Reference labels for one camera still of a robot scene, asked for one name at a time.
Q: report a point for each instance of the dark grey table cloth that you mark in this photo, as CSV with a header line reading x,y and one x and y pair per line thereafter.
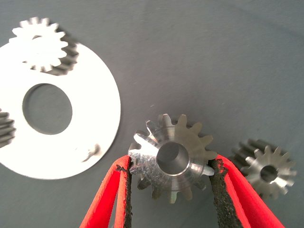
x,y
190,59

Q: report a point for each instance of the round metal plate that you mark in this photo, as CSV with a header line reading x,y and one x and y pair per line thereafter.
x,y
95,118

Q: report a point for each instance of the small steel gear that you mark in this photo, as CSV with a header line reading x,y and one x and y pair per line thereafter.
x,y
40,47
6,129
190,142

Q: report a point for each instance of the large steel gear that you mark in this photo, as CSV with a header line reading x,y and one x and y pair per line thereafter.
x,y
282,171

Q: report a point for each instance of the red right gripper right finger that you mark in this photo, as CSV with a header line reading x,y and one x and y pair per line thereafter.
x,y
240,202

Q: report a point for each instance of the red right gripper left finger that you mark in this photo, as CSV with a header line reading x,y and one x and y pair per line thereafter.
x,y
107,194

